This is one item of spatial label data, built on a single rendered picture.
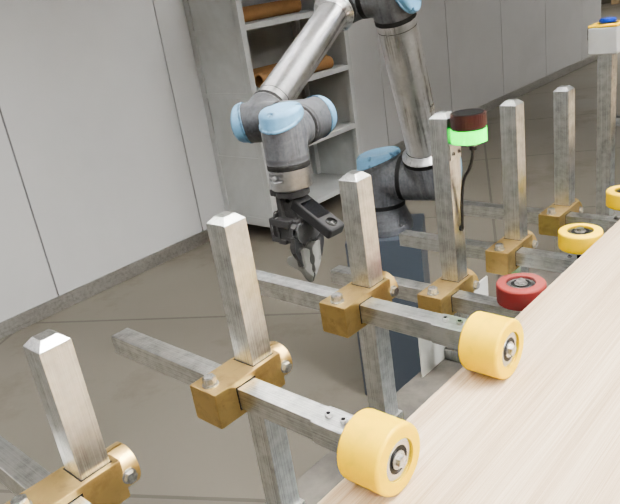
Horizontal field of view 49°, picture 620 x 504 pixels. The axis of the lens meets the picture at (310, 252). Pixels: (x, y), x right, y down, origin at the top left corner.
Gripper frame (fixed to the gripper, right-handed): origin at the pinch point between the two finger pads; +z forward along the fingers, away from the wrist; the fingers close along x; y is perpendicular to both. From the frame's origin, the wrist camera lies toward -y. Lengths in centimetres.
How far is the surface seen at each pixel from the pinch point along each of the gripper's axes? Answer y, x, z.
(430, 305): -33.0, 5.0, -2.7
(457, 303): -36.4, 1.5, -2.2
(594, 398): -69, 25, -7
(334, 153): 214, -253, 54
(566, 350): -62, 16, -7
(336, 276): -8.1, 1.5, -2.2
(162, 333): 159, -54, 83
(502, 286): -45.9, 2.7, -8.1
